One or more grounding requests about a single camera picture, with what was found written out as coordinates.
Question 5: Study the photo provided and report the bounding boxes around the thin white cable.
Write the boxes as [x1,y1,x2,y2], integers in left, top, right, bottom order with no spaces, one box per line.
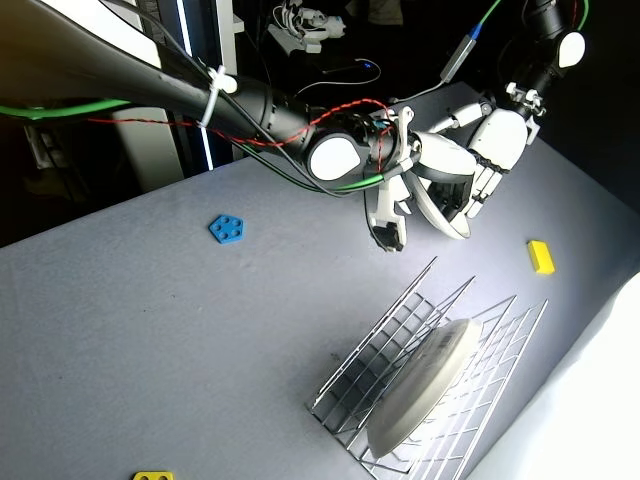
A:
[389,79,446,104]

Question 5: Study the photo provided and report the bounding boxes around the black device with blue light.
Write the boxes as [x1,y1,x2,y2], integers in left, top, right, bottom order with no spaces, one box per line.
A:
[319,57,384,85]

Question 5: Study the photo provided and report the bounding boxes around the grey table cloth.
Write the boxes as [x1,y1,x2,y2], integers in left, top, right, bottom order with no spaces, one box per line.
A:
[0,82,640,480]

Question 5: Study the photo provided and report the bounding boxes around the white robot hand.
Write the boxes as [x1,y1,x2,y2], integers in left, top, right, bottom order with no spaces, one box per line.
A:
[428,99,530,221]
[410,131,477,224]

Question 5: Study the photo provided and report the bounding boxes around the grey adapter with blue plug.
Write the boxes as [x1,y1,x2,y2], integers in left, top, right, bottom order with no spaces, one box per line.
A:
[439,24,484,84]

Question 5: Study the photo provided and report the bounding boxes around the blue pentagon block with holes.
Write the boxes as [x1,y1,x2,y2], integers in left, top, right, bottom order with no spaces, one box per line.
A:
[208,214,248,246]

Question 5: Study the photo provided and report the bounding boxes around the white plate with dark rim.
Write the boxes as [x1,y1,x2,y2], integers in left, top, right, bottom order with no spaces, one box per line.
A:
[366,318,484,459]
[409,172,472,240]

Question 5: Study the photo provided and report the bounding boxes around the wire dish rack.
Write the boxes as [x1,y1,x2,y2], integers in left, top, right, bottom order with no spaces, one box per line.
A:
[305,256,549,476]

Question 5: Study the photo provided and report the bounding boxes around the yellow rectangular block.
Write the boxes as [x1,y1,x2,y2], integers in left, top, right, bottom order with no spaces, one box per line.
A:
[527,239,556,275]

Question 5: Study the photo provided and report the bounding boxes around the spare white robot hand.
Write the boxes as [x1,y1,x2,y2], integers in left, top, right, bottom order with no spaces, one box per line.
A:
[267,0,349,55]

